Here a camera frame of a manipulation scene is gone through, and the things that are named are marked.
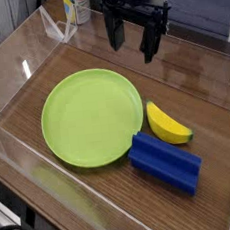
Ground yellow toy banana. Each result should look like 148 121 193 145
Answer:
146 101 194 144

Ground green plastic plate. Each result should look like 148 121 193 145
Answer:
41 68 144 168

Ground clear acrylic enclosure wall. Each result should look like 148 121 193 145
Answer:
0 0 230 230

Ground blue stepped block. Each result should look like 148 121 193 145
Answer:
128 132 202 195

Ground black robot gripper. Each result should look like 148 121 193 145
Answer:
102 0 171 63

